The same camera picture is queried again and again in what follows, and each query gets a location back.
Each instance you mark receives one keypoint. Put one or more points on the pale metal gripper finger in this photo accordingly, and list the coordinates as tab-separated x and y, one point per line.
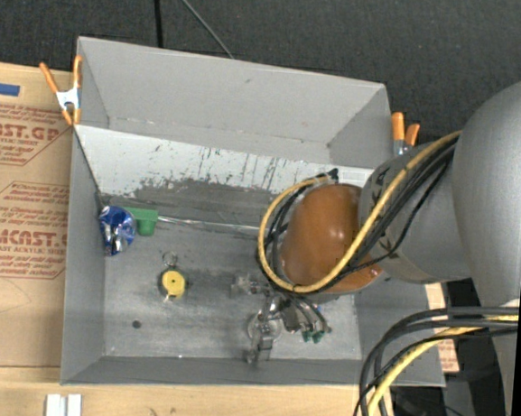
248	286
262	338

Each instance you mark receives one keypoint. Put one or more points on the brown cardboard board, red print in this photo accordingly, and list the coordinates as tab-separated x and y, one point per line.
23	227

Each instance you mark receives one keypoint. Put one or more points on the yellow and grey round keyring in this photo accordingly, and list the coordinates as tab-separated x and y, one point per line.
172	282

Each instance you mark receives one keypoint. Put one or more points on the green plastic block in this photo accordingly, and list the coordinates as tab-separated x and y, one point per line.
145	220

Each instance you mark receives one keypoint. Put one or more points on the blue crushed shiny can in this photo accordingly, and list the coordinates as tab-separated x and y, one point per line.
116	230

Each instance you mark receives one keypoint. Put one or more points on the grey metal bin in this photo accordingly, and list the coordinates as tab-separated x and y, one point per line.
229	100

